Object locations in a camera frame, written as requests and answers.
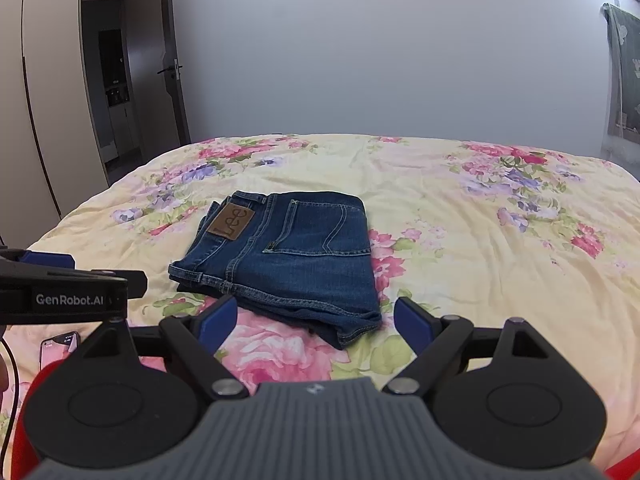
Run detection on dark grey door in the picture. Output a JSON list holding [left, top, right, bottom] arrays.
[[122, 0, 192, 167]]

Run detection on dark hallway cabinet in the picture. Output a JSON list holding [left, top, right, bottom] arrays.
[[97, 27, 132, 153]]

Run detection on floral yellow blanket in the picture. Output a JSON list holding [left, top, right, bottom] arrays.
[[0, 132, 640, 473]]

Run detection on beige wardrobe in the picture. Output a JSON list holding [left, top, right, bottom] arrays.
[[0, 0, 112, 252]]

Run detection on blue denim pants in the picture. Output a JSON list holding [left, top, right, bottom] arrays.
[[168, 190, 384, 351]]

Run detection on grey patterned curtain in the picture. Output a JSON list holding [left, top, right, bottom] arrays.
[[600, 2, 640, 167]]

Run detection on red cloth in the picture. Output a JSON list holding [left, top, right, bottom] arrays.
[[9, 359, 72, 480]]

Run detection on smartphone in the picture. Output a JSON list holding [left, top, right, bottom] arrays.
[[40, 330, 82, 372]]

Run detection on black cable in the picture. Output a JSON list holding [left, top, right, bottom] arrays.
[[0, 336, 22, 463]]

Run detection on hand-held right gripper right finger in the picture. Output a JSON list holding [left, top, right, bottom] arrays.
[[382, 297, 557, 397]]

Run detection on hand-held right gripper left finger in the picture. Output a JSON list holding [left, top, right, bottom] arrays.
[[75, 295, 251, 402]]

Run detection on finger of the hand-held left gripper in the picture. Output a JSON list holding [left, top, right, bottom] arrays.
[[0, 259, 149, 307], [0, 247, 77, 272]]

